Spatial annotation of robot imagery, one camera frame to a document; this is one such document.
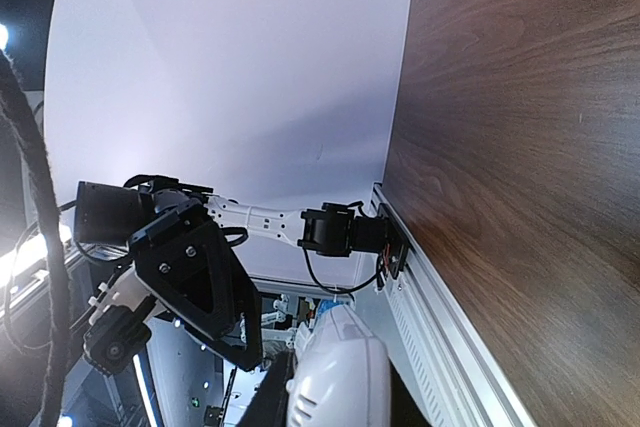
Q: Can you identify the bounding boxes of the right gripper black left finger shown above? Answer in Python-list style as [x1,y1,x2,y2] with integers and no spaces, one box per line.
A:
[236,350,295,427]

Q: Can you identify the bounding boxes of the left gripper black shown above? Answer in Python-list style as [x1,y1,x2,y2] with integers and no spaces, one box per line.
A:
[129,200,263,372]

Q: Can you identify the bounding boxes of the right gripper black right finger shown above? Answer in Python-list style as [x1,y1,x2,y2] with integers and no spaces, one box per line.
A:
[390,365,431,427]

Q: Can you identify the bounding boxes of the white remote control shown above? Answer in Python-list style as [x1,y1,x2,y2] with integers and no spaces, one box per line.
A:
[285,304,391,427]

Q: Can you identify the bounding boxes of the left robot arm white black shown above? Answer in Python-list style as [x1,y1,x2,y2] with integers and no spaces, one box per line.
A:
[73,175,391,375]

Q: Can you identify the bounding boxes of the ceiling lamp bright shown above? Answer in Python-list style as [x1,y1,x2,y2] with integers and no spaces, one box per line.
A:
[0,24,10,51]

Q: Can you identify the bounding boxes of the front aluminium rail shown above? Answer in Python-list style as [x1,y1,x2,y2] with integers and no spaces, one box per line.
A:
[371,183,536,426]

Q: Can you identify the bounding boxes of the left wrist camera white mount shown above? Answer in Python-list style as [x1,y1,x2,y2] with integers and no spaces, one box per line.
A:
[83,267,157,376]

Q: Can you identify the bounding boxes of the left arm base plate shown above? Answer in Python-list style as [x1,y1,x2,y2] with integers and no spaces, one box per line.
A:
[377,202,411,280]

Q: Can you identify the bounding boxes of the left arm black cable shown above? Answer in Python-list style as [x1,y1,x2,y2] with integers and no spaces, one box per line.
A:
[4,199,101,353]

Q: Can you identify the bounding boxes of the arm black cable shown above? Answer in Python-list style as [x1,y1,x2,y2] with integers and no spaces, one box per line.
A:
[0,49,74,427]
[4,199,101,353]

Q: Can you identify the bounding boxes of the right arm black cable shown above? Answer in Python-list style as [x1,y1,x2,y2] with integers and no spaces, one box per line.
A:
[0,49,74,427]

